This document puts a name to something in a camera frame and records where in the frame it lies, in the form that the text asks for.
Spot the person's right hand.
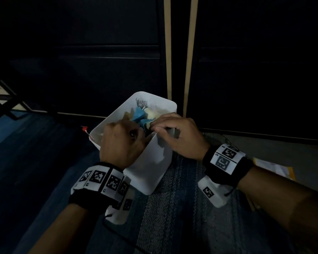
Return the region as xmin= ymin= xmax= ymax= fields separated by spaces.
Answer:
xmin=149 ymin=112 xmax=211 ymax=161

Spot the person's left hand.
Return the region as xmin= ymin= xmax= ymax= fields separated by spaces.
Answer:
xmin=99 ymin=120 xmax=150 ymax=170

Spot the white plastic storage box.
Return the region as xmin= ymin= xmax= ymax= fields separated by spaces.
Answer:
xmin=89 ymin=91 xmax=178 ymax=196

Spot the person's left forearm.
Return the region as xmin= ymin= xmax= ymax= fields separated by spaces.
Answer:
xmin=29 ymin=203 xmax=96 ymax=254

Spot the person's right forearm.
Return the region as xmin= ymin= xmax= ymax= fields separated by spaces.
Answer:
xmin=237 ymin=166 xmax=318 ymax=248

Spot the cream soft item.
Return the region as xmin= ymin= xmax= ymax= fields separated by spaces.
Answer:
xmin=145 ymin=107 xmax=165 ymax=120

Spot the red tipped stick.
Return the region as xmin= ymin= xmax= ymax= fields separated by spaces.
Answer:
xmin=81 ymin=126 xmax=96 ymax=142

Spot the black left wristband with markers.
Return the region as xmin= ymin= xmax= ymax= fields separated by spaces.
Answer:
xmin=68 ymin=162 xmax=135 ymax=226

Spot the black wristband with markers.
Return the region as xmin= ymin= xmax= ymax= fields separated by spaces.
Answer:
xmin=197 ymin=143 xmax=254 ymax=208
xmin=68 ymin=162 xmax=135 ymax=226

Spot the black right wristband with markers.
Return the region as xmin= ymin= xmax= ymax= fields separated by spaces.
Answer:
xmin=197 ymin=143 xmax=254 ymax=208

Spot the dark cabinet door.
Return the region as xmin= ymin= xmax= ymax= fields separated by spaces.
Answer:
xmin=5 ymin=0 xmax=167 ymax=118
xmin=187 ymin=0 xmax=318 ymax=142

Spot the blue grey striped rug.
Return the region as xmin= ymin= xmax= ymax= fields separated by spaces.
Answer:
xmin=134 ymin=152 xmax=255 ymax=254

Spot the light wooden strip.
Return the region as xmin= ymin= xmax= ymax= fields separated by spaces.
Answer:
xmin=163 ymin=0 xmax=172 ymax=101
xmin=182 ymin=0 xmax=199 ymax=118

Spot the yellow paper envelope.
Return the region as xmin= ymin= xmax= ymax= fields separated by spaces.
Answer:
xmin=252 ymin=157 xmax=297 ymax=181

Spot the black thin cable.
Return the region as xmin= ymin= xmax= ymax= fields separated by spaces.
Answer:
xmin=103 ymin=214 xmax=149 ymax=254

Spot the black metal frame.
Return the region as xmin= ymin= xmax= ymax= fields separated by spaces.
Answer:
xmin=0 ymin=80 xmax=32 ymax=120

